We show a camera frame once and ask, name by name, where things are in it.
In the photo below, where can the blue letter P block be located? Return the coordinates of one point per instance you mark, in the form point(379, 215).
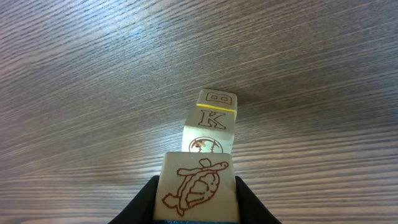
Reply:
point(218, 99)

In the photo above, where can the yellow top block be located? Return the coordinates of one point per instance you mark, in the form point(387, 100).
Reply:
point(211, 118)

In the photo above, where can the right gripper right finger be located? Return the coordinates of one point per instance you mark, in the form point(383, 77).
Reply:
point(251, 209)

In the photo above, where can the white block red side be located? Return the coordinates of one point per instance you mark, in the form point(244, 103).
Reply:
point(203, 140)

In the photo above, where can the plain white block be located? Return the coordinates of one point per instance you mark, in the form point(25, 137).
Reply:
point(196, 188)

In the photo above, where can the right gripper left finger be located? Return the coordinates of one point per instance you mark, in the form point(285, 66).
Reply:
point(140, 209)

